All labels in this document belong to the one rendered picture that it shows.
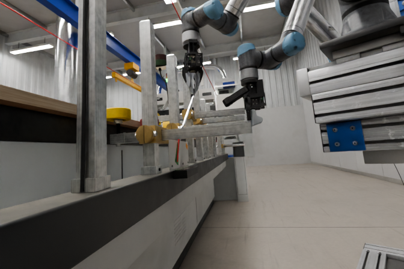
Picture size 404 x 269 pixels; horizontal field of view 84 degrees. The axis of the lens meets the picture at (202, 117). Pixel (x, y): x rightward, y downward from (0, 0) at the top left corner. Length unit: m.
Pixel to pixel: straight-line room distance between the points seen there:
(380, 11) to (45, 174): 0.95
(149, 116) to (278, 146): 9.32
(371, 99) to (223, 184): 3.02
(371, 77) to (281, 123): 9.24
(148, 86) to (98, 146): 0.31
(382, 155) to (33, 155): 0.94
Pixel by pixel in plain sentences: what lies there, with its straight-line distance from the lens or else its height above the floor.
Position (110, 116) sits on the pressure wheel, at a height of 0.88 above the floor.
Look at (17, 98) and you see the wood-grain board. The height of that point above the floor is 0.88.
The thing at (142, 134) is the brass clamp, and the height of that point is 0.81.
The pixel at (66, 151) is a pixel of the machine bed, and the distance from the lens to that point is 0.70.
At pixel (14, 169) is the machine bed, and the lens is 0.60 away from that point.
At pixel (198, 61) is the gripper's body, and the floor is 1.11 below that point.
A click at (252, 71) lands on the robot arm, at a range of 0.92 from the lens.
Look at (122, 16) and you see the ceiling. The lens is 7.53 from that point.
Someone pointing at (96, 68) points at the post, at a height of 0.91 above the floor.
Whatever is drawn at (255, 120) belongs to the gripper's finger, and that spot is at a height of 0.86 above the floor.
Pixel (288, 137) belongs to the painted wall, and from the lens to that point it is 9.95.
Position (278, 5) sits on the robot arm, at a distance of 1.28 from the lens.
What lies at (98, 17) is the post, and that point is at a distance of 0.50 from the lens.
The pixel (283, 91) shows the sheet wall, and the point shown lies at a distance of 10.22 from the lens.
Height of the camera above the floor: 0.75
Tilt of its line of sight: 9 degrees up
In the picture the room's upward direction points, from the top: 4 degrees counter-clockwise
